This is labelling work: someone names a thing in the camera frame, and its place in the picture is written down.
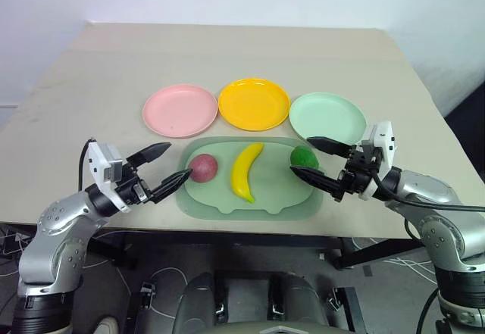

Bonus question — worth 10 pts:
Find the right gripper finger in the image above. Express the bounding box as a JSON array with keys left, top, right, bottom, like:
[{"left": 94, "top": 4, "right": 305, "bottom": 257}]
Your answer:
[
  {"left": 289, "top": 165, "right": 345, "bottom": 201},
  {"left": 305, "top": 135, "right": 354, "bottom": 158}
]

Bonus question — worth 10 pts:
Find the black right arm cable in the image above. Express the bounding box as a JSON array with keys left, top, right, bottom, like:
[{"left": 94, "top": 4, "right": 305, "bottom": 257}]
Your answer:
[{"left": 368, "top": 165, "right": 485, "bottom": 214}]

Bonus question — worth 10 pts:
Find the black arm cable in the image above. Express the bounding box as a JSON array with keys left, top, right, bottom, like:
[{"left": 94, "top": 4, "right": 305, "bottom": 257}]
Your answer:
[
  {"left": 77, "top": 138, "right": 96, "bottom": 192},
  {"left": 368, "top": 165, "right": 485, "bottom": 214}
]

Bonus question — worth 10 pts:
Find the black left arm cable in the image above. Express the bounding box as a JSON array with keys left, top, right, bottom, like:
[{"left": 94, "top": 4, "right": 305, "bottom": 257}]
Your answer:
[{"left": 77, "top": 138, "right": 96, "bottom": 192}]

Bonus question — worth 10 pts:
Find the yellow plate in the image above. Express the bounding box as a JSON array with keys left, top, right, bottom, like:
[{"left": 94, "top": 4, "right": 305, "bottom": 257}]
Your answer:
[{"left": 217, "top": 77, "right": 291, "bottom": 132}]

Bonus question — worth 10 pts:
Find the pale green tray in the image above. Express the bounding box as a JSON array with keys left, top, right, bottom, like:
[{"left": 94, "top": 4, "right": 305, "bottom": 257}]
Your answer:
[{"left": 175, "top": 136, "right": 324, "bottom": 223}]

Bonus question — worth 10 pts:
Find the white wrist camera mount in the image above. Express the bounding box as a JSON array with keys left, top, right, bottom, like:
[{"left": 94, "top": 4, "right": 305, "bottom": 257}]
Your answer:
[
  {"left": 358, "top": 120, "right": 397, "bottom": 201},
  {"left": 86, "top": 141, "right": 133, "bottom": 214}
]

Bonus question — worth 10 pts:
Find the red apple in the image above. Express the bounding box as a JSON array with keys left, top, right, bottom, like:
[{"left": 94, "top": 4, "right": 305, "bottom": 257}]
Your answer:
[{"left": 189, "top": 153, "right": 219, "bottom": 183}]

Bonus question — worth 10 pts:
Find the beige rounded floor object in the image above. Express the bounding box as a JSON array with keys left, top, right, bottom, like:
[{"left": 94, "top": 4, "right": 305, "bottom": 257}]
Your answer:
[{"left": 92, "top": 314, "right": 123, "bottom": 334}]

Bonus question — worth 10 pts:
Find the white floor cable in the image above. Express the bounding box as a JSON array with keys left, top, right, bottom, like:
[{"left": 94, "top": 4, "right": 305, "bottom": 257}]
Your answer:
[
  {"left": 0, "top": 224, "right": 33, "bottom": 261},
  {"left": 350, "top": 236, "right": 439, "bottom": 286},
  {"left": 113, "top": 264, "right": 185, "bottom": 318}
]

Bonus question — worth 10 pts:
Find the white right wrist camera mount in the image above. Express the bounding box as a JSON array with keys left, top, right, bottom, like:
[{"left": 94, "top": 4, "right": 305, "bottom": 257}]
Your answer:
[{"left": 358, "top": 120, "right": 397, "bottom": 201}]

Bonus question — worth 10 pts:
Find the light green plate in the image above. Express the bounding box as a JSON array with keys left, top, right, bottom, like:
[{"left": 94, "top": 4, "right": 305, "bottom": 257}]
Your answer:
[{"left": 289, "top": 92, "right": 368, "bottom": 144}]

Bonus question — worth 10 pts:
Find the dark grey rounded shape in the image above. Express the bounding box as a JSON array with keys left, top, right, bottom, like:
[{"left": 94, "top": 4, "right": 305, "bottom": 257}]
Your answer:
[
  {"left": 279, "top": 272, "right": 342, "bottom": 329},
  {"left": 174, "top": 272, "right": 229, "bottom": 329}
]

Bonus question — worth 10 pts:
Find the green round fruit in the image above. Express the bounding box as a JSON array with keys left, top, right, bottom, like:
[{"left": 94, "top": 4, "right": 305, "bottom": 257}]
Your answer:
[{"left": 289, "top": 145, "right": 320, "bottom": 170}]

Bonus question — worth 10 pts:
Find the yellow banana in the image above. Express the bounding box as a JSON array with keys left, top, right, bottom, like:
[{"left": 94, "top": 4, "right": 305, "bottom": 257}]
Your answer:
[{"left": 230, "top": 142, "right": 265, "bottom": 204}]

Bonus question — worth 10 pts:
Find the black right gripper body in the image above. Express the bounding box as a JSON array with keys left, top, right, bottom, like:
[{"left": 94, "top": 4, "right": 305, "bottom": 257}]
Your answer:
[{"left": 338, "top": 144, "right": 382, "bottom": 199}]

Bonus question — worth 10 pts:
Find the pink plate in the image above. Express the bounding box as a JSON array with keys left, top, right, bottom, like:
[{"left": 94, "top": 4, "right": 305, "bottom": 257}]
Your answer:
[{"left": 142, "top": 83, "right": 219, "bottom": 139}]

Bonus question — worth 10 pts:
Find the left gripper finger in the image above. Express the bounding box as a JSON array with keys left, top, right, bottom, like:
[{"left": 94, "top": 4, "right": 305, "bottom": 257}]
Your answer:
[
  {"left": 150, "top": 168, "right": 194, "bottom": 204},
  {"left": 126, "top": 142, "right": 173, "bottom": 169}
]

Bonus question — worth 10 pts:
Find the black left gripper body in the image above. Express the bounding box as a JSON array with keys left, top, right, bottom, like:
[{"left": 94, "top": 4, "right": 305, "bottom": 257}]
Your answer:
[{"left": 113, "top": 159, "right": 156, "bottom": 207}]

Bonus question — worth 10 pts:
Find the black table frame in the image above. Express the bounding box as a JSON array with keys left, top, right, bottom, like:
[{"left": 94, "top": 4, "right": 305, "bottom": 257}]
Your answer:
[{"left": 86, "top": 230, "right": 429, "bottom": 273}]

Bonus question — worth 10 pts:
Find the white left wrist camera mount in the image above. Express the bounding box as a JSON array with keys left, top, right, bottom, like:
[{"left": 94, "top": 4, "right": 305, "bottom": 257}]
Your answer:
[{"left": 86, "top": 141, "right": 133, "bottom": 214}]

